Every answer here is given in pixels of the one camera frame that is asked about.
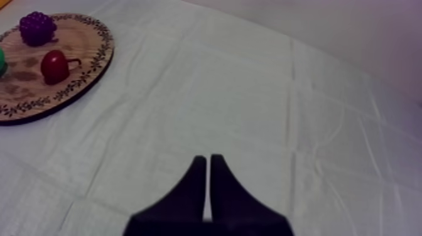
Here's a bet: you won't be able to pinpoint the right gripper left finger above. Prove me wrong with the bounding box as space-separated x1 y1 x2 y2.
123 155 208 236

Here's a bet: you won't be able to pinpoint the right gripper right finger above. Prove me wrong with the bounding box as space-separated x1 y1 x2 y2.
208 153 295 236

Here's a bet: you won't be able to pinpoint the round wooden board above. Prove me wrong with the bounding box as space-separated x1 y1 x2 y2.
0 13 115 126

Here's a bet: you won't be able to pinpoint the small red fruit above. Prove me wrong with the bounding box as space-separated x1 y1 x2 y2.
40 50 82 86

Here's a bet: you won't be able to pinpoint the purple toy grapes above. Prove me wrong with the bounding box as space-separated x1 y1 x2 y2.
19 11 59 47

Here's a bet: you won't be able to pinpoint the green toy pear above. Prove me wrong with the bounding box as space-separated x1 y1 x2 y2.
0 47 7 78

